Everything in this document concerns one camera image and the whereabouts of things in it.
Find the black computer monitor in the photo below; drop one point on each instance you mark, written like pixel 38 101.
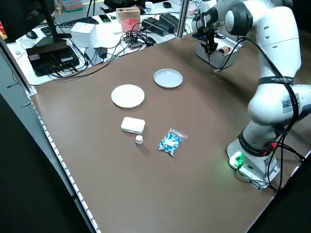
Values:
pixel 24 14

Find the gray round plate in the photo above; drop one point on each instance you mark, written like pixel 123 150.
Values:
pixel 167 78

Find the black computer mouse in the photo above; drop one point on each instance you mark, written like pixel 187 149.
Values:
pixel 32 34

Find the white cup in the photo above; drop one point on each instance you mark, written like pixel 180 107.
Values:
pixel 148 7

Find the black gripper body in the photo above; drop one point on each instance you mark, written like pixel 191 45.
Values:
pixel 206 34

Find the aluminium frame post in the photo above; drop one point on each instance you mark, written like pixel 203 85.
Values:
pixel 182 19
pixel 17 65

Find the pink plastic box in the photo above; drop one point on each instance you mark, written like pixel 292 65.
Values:
pixel 131 24

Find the blue capsule bag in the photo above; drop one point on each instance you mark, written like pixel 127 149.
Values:
pixel 171 142

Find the white desk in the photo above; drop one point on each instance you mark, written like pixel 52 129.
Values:
pixel 107 36

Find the white round plate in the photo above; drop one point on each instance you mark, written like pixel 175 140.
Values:
pixel 127 95

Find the black power supply brick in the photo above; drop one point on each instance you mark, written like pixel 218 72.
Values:
pixel 169 21
pixel 154 26

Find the pink green paper stack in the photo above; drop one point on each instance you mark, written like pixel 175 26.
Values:
pixel 73 4

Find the black plug adapter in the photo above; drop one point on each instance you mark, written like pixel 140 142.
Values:
pixel 102 53

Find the silver aluminium medical kit case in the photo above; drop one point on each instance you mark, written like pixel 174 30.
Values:
pixel 218 60

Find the white cube box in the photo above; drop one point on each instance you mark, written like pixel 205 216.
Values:
pixel 83 34

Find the black electronics box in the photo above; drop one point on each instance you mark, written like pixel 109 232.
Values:
pixel 52 59

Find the black usb hub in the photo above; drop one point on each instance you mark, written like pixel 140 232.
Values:
pixel 136 43

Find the small white pill bottle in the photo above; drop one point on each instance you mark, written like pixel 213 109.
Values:
pixel 139 140

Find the black smartphone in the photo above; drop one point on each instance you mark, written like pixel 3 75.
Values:
pixel 105 18

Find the black keyboard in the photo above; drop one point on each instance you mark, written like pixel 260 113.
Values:
pixel 77 22

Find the white plastic box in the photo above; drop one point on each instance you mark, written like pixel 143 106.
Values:
pixel 132 125

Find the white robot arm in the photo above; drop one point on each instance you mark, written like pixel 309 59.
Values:
pixel 274 29

